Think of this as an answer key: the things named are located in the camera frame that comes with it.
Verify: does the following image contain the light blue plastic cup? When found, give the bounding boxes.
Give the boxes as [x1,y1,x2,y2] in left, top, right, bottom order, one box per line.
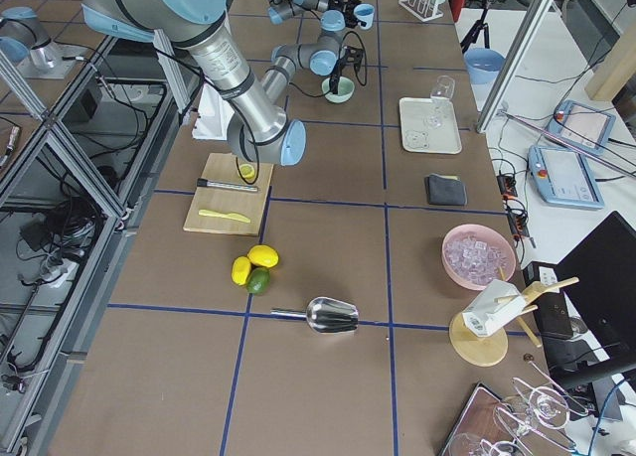
[354,3,376,30]

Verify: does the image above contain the mint green bowl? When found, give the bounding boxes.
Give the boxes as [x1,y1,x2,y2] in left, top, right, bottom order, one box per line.
[321,76,355,103]

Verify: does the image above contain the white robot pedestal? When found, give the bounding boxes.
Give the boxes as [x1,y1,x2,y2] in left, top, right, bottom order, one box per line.
[192,84,234,141]

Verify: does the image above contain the dark serving tray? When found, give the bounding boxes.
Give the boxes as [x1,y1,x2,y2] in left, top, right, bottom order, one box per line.
[437,382,512,456]

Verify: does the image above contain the yellow plastic knife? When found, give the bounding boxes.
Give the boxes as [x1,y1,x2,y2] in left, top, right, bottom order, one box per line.
[198,209,251,224]

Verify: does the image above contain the white carton box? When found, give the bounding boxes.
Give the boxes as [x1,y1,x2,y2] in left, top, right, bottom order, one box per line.
[461,279,527,338]

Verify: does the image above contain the blue teach pendant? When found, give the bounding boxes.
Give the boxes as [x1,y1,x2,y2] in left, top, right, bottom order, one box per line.
[547,99,616,155]
[528,145,604,210]

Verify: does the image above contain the wooden cutting board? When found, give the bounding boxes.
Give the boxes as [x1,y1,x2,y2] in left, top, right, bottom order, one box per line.
[183,153,274,235]

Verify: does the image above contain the half lemon slice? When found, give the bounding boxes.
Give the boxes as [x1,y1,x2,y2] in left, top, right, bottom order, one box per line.
[238,163,256,181]

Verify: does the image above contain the black monitor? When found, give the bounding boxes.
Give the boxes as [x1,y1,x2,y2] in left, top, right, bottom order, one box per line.
[556,211,635,389]

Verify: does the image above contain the upturned wine glasses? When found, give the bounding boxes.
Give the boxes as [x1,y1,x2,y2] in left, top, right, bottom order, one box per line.
[446,361,590,456]

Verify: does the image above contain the aluminium frame post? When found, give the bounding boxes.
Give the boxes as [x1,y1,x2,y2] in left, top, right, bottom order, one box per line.
[475,0,554,133]

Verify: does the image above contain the yellow lemon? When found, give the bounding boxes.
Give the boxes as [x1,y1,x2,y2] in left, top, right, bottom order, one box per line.
[247,244,279,268]
[231,256,251,286]

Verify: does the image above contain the large blue bowl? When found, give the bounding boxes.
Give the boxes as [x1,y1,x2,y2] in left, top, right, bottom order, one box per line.
[463,48,505,84]

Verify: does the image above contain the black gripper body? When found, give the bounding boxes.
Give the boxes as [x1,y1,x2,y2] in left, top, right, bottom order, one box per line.
[328,0,362,20]
[335,46,363,76]

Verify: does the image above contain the pink bowl of ice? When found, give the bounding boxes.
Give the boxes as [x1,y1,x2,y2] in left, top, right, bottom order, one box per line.
[441,224,517,290]

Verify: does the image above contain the black handled steel knife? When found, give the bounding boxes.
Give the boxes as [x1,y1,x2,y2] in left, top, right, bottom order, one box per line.
[196,178,259,193]

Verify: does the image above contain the clear wine glass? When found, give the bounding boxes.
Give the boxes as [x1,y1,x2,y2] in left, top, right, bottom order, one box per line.
[424,75,455,129]

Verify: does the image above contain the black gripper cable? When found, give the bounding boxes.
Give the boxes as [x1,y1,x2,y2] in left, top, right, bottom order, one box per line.
[290,28,370,99]

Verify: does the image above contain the black camera tripod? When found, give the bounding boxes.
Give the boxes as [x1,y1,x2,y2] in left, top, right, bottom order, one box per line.
[460,0,496,54]

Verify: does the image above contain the near blue teach pendant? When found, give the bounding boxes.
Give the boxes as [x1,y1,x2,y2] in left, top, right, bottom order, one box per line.
[528,145,604,210]

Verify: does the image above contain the grey folded cloth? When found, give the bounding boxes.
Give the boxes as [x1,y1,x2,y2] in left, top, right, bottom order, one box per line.
[424,174,467,206]

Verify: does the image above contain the metal ice scoop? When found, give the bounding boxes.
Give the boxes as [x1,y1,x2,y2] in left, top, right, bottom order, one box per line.
[270,296,359,334]

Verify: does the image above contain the white wire cup rack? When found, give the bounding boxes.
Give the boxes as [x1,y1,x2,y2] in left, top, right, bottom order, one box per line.
[397,0,445,23]

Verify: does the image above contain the green lime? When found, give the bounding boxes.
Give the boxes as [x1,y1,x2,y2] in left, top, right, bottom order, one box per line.
[245,267,270,295]

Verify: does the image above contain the cream bear tray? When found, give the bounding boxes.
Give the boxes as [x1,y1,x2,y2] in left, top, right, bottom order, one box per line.
[398,97,462,155]

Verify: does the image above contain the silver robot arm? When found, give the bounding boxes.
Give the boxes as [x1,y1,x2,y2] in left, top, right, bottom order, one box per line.
[267,0,375,30]
[82,0,374,166]

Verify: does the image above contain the far blue teach pendant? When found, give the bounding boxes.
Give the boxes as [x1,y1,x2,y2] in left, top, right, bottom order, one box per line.
[547,99,616,155]

